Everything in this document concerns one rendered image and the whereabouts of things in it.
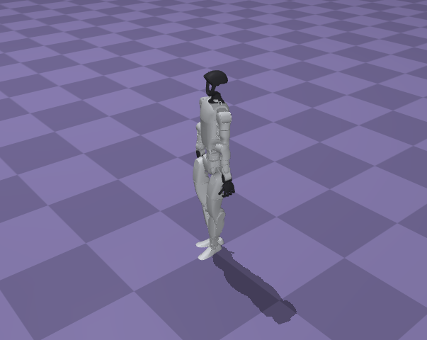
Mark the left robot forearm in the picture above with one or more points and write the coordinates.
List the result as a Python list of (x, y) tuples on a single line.
[(224, 158)]

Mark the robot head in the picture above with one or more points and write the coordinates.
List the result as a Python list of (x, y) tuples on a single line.
[(215, 78)]

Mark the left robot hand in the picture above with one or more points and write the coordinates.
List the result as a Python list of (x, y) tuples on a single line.
[(228, 187)]

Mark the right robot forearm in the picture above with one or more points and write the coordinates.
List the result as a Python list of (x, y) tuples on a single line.
[(199, 145)]

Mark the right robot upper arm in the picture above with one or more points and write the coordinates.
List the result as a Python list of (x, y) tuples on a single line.
[(198, 125)]

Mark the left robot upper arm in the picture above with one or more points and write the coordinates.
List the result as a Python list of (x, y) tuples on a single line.
[(224, 119)]

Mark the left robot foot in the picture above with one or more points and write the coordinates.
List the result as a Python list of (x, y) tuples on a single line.
[(209, 252)]

